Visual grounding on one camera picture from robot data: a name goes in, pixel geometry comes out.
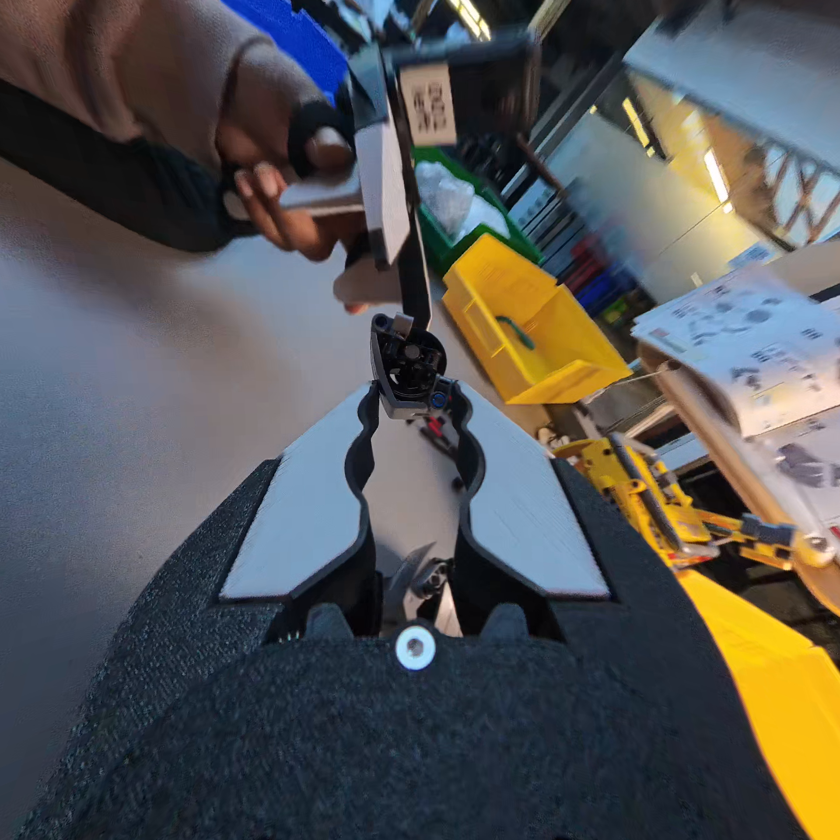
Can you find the grey desk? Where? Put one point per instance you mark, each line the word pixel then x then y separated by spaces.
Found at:
pixel 131 394

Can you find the grey block head assembly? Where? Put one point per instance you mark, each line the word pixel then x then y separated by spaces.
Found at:
pixel 407 387

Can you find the stacked storage bins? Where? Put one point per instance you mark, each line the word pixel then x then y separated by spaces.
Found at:
pixel 590 275

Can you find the clear plastic bags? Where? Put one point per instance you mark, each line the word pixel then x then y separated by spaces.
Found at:
pixel 446 190

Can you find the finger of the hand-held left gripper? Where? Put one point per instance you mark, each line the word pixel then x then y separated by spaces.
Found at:
pixel 384 197
pixel 417 262

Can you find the book stand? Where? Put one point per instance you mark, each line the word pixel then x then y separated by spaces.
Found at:
pixel 722 459

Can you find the person's left hand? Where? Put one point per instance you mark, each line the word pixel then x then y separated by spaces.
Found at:
pixel 256 138

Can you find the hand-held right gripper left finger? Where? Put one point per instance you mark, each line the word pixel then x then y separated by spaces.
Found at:
pixel 302 525

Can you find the green storage bin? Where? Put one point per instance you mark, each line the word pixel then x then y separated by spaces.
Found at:
pixel 446 249

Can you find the person's left forearm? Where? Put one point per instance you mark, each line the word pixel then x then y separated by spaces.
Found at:
pixel 164 65

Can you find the blue storage bin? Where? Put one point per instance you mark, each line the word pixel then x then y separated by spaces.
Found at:
pixel 295 33

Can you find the green brick separator tool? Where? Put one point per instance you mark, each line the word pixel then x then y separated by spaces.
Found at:
pixel 515 333

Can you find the pile of small building pieces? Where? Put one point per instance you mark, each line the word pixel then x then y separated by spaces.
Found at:
pixel 433 430

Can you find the instruction booklet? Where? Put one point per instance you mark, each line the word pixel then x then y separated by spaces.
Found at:
pixel 754 341

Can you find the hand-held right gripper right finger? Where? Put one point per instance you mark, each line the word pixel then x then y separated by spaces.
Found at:
pixel 531 525

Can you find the small yellow storage bin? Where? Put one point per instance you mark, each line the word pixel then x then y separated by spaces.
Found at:
pixel 544 341

